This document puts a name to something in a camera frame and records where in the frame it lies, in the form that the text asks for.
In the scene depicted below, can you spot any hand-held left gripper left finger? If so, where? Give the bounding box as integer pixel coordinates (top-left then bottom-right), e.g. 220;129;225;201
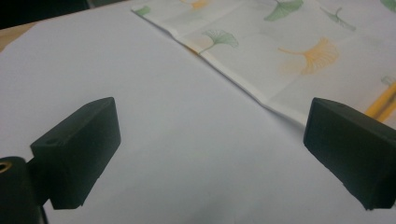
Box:
30;96;122;210

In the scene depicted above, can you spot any leaf print mesh laundry bag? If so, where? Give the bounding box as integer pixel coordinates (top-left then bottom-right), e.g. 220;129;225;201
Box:
130;0;396;130

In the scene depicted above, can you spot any white paper sheet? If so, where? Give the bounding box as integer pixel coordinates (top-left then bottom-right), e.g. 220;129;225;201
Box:
0;0;396;224

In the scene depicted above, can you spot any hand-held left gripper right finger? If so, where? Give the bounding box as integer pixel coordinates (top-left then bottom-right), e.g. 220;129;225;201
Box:
303;97;396;211

